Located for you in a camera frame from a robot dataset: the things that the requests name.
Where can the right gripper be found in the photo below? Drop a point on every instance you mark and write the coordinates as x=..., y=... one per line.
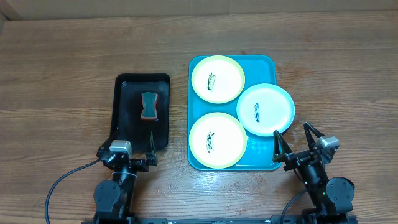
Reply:
x=295, y=158

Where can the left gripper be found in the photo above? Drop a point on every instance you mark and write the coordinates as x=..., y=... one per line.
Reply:
x=143, y=165

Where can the blue-rim white plate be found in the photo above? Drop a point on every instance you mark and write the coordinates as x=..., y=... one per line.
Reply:
x=265, y=108

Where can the red green sponge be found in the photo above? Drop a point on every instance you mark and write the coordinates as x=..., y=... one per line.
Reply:
x=149, y=104

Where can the yellow-rim plate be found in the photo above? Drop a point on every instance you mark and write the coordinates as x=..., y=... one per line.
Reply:
x=217, y=140
x=218, y=79

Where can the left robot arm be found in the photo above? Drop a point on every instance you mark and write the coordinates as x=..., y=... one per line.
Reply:
x=113, y=197

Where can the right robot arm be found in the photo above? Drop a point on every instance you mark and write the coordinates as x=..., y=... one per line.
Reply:
x=331, y=198

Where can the black plastic tray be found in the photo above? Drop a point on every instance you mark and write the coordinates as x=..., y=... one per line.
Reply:
x=127, y=109

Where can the teal plastic tray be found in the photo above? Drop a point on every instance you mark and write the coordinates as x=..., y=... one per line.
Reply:
x=259, y=150

